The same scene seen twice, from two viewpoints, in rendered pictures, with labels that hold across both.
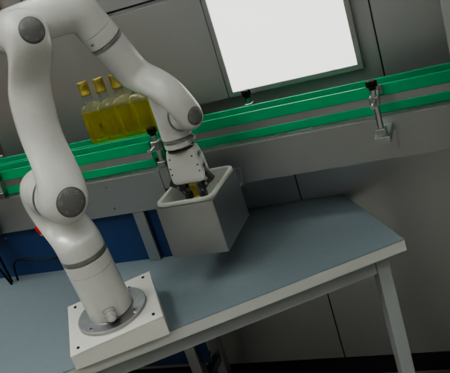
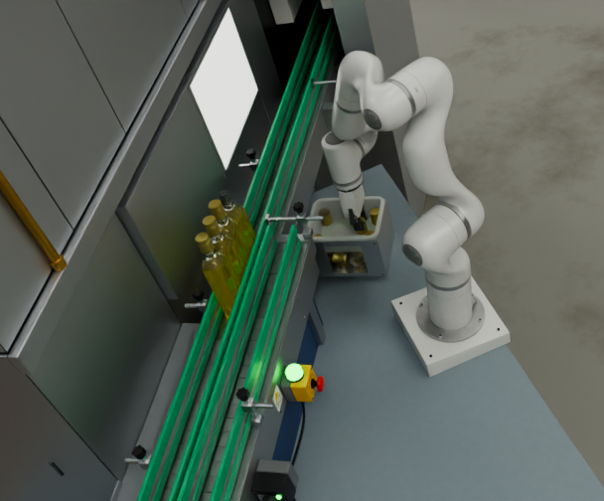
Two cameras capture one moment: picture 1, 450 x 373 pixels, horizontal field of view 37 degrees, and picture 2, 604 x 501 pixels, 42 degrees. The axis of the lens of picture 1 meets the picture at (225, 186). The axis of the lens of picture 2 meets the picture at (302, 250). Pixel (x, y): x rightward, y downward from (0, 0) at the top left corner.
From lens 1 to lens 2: 274 cm
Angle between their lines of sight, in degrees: 74
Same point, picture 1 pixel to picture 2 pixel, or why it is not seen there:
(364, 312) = not seen: hidden behind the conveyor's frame
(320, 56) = (245, 96)
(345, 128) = (316, 124)
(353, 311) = not seen: hidden behind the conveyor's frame
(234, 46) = (215, 124)
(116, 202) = (303, 308)
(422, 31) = (259, 45)
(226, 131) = (282, 185)
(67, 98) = (135, 307)
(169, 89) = not seen: hidden behind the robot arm
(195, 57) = (202, 155)
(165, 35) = (183, 147)
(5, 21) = (440, 68)
